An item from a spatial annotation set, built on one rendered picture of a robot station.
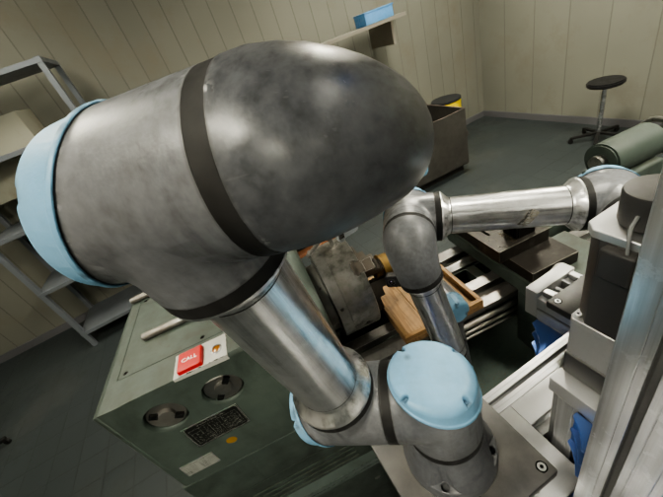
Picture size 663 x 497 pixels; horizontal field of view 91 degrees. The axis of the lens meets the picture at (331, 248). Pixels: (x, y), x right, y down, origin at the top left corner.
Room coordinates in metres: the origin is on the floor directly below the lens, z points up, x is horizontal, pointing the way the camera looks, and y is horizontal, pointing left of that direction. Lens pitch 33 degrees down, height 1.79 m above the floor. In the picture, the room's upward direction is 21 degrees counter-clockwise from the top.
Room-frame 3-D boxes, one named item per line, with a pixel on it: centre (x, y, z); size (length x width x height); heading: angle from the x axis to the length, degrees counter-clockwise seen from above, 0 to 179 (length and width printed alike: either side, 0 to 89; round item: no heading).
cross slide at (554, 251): (0.94, -0.64, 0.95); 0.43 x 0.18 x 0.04; 7
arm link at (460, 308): (0.63, -0.25, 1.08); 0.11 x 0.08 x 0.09; 6
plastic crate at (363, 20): (4.01, -1.28, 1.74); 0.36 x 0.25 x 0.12; 105
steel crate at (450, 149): (3.68, -1.33, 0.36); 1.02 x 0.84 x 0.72; 15
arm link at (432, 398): (0.26, -0.06, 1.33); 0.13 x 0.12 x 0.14; 71
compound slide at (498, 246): (0.87, -0.62, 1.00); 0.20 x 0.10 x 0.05; 97
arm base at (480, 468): (0.26, -0.07, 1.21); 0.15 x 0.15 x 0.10
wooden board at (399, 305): (0.90, -0.25, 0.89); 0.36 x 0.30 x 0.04; 7
